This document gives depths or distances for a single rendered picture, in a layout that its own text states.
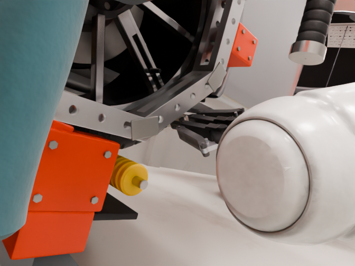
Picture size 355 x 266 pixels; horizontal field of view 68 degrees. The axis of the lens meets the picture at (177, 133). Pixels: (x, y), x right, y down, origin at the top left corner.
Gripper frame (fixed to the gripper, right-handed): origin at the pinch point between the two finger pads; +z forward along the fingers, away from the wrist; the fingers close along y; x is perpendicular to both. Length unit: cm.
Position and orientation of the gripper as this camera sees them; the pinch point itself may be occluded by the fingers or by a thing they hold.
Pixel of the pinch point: (175, 121)
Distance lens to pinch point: 55.6
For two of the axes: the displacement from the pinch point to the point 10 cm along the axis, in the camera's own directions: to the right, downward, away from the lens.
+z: -6.8, -1.7, 7.1
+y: 6.7, -5.3, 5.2
